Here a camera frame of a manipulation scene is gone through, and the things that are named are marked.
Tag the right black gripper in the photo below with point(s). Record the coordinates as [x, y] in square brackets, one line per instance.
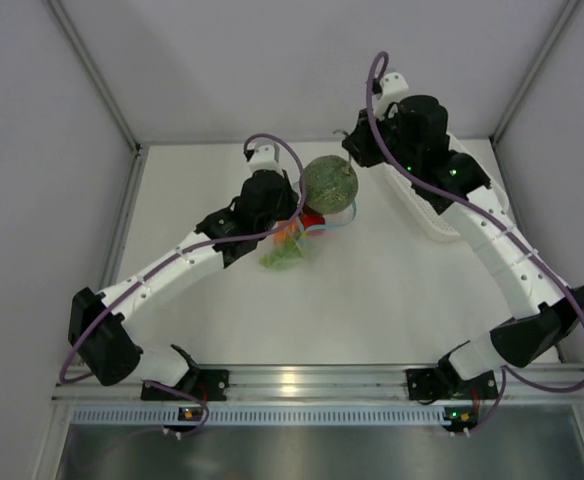
[359, 143]

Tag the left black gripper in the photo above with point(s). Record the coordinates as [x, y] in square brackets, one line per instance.
[290, 196]

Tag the clear zip top bag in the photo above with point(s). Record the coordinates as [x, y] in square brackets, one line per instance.
[298, 242]

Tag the green fake grapes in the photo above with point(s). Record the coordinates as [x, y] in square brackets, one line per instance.
[284, 259]

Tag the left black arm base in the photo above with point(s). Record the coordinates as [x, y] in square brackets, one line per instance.
[205, 385]

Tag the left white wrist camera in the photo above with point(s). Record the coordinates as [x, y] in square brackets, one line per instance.
[263, 156]

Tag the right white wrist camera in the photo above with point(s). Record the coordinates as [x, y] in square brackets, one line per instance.
[393, 89]

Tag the white perforated plastic basket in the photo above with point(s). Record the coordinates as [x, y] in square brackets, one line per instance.
[433, 224]

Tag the white slotted cable duct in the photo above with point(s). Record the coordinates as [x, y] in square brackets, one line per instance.
[231, 415]

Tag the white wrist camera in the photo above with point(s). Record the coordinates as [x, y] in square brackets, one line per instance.
[393, 89]
[263, 156]

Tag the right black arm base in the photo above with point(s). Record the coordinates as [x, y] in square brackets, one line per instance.
[428, 385]

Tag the aluminium mounting rail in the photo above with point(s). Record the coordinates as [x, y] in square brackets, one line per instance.
[382, 384]

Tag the red fake apple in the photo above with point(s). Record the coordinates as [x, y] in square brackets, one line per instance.
[313, 225]

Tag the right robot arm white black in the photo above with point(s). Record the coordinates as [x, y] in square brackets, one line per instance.
[543, 308]

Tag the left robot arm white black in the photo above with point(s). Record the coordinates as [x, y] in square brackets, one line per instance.
[105, 326]

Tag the orange fake carrot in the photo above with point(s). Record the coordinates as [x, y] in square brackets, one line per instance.
[289, 234]

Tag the green fake melon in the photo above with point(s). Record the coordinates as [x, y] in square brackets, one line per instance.
[331, 184]

